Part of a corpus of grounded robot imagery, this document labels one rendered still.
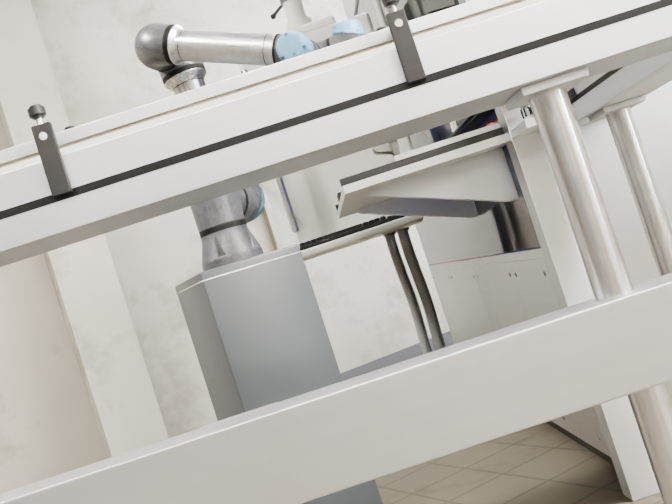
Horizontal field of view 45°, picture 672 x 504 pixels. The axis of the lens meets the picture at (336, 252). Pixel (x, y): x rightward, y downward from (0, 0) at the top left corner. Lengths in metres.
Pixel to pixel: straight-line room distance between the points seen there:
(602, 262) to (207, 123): 0.53
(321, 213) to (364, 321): 2.29
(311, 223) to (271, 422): 1.88
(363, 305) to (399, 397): 4.06
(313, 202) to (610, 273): 1.88
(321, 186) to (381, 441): 1.91
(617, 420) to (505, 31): 1.12
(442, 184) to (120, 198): 1.07
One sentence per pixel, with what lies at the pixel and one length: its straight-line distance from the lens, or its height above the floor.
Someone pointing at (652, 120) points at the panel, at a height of 0.80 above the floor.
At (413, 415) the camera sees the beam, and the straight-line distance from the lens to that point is 1.03.
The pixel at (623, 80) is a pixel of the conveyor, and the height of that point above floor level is 0.86.
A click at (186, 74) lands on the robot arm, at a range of 2.13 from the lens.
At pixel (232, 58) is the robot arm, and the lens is 1.96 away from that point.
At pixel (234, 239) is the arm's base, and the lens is 1.89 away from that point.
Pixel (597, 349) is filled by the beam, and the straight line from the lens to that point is 1.07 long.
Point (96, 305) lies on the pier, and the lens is 4.39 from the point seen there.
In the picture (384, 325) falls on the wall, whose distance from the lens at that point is 5.13.
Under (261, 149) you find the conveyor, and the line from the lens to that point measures 1.00.
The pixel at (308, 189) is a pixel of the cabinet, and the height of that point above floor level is 1.01.
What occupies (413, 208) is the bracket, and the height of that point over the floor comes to 0.81.
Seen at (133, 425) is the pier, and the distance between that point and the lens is 4.40.
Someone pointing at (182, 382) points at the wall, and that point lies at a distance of 4.66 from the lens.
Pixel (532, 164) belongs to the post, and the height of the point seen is 0.79.
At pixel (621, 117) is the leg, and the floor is 0.81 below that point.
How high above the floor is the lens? 0.68
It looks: 2 degrees up
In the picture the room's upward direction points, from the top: 18 degrees counter-clockwise
